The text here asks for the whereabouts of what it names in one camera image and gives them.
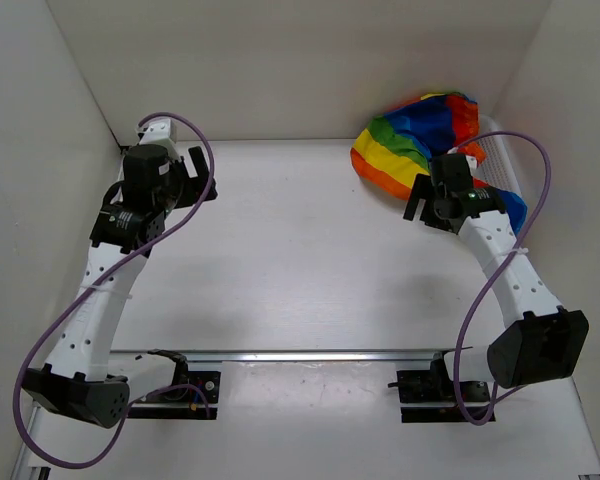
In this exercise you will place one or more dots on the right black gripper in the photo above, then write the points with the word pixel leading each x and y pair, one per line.
pixel 423 189

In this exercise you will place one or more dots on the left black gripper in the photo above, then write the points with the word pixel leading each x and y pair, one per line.
pixel 193 186

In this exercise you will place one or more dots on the rainbow striped shorts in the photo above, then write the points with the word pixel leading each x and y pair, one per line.
pixel 398 144

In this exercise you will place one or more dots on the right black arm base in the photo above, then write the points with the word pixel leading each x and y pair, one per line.
pixel 425 398

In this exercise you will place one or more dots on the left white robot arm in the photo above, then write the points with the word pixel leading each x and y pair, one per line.
pixel 76 380

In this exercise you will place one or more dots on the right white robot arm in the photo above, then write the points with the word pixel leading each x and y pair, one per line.
pixel 541 340

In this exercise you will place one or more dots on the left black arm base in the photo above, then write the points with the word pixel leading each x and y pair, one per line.
pixel 200 403

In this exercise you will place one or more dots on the white plastic basket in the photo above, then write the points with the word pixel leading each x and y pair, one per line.
pixel 497 169

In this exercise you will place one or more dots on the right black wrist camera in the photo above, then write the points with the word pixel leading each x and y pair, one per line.
pixel 451 171

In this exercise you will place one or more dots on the aluminium front rail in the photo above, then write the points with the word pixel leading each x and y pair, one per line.
pixel 309 356

